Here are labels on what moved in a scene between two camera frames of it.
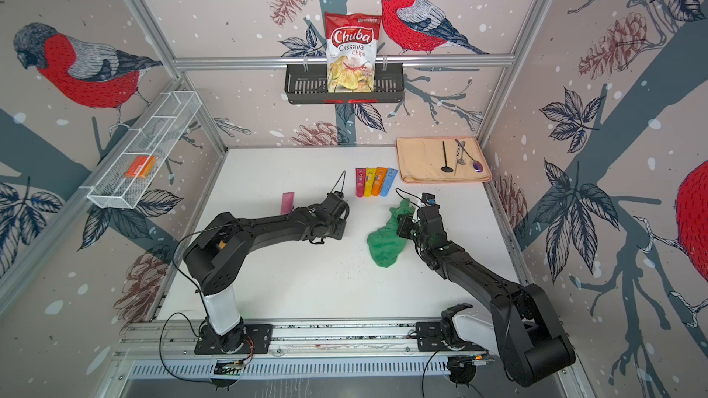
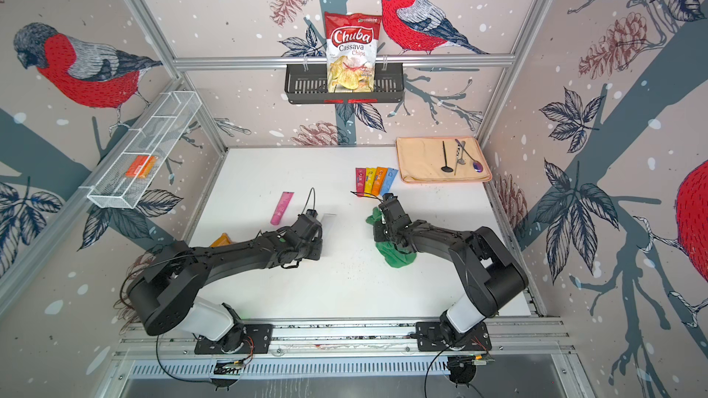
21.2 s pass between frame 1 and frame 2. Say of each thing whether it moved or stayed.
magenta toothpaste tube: stayed
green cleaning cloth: moved
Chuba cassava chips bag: stayed
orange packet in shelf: stayed
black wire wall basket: stayed
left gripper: moved
